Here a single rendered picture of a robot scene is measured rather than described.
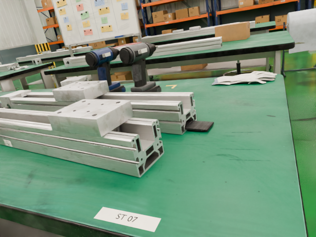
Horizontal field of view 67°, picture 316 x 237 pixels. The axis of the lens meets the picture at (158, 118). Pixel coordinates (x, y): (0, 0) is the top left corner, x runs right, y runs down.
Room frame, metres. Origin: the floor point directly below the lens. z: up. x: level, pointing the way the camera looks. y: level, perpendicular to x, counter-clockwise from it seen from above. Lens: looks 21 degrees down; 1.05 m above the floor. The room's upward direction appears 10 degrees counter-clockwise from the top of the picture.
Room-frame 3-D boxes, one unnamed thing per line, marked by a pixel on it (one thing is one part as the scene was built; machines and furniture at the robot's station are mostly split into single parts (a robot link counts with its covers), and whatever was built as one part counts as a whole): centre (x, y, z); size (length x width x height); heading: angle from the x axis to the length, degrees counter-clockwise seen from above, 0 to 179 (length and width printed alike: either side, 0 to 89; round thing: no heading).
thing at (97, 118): (0.53, 0.15, 0.87); 0.16 x 0.11 x 0.07; 55
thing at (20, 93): (1.08, 0.62, 0.83); 0.12 x 0.09 x 0.10; 145
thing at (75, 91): (0.83, 0.25, 0.87); 0.16 x 0.11 x 0.07; 55
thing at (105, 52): (1.06, 0.17, 0.89); 0.20 x 0.08 x 0.22; 146
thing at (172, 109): (0.83, 0.25, 0.82); 0.80 x 0.10 x 0.09; 55
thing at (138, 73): (0.95, 0.01, 0.89); 0.20 x 0.08 x 0.22; 140
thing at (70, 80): (1.19, 0.38, 0.83); 0.11 x 0.10 x 0.10; 164
